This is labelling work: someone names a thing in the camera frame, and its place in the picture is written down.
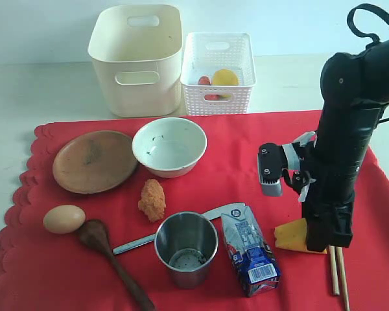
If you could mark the dark wooden spoon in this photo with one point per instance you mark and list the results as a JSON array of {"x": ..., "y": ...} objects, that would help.
[{"x": 94, "y": 235}]

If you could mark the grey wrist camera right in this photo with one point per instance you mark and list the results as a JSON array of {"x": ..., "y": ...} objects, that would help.
[{"x": 271, "y": 162}]

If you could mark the brown egg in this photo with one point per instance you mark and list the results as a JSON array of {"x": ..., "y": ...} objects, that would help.
[{"x": 64, "y": 219}]

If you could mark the white ceramic bowl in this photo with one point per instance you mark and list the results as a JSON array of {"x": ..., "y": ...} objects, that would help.
[{"x": 169, "y": 147}]

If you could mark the steel table knife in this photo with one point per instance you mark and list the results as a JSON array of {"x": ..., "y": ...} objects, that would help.
[{"x": 210, "y": 215}]

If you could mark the red tablecloth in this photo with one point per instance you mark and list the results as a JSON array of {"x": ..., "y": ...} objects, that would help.
[{"x": 43, "y": 271}]

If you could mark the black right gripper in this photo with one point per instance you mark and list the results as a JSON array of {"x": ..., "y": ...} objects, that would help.
[{"x": 328, "y": 205}]

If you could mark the brown wooden plate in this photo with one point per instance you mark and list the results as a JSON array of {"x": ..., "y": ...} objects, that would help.
[{"x": 94, "y": 162}]

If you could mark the wooden chopstick outer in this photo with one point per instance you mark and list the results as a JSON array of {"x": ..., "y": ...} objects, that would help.
[{"x": 342, "y": 271}]

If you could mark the cream plastic bin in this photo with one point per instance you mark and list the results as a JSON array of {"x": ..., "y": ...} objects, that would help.
[{"x": 136, "y": 52}]

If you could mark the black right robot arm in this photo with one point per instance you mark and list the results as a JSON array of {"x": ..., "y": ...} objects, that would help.
[{"x": 355, "y": 90}]

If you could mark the white perforated basket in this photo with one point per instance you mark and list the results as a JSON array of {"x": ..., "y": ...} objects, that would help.
[{"x": 204, "y": 54}]

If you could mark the stainless steel cup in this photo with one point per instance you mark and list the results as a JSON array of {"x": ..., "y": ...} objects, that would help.
[{"x": 186, "y": 243}]

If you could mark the orange fried food piece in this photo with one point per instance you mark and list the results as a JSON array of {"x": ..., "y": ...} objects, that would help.
[{"x": 152, "y": 202}]

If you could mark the yellow lemon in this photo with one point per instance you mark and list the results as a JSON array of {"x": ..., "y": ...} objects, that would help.
[{"x": 224, "y": 77}]

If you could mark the yellow cheese wedge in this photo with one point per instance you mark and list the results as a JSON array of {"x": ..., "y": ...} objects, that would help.
[{"x": 292, "y": 236}]

